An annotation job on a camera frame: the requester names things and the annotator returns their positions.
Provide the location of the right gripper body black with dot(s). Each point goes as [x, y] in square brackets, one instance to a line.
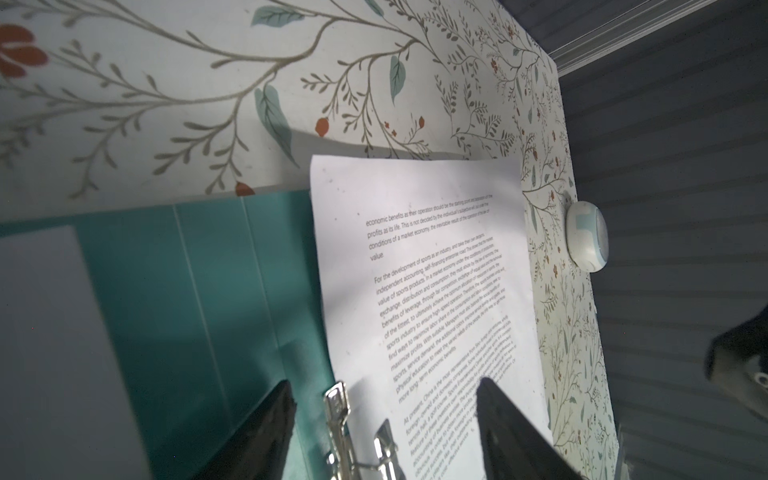
[736, 363]

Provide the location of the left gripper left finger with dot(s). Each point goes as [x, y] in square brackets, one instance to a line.
[259, 447]

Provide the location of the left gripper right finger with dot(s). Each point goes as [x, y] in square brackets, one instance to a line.
[512, 446]

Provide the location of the teal green file folder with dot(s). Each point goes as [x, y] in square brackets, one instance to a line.
[209, 306]

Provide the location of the printed paper sheet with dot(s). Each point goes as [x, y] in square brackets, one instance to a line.
[65, 411]
[426, 289]

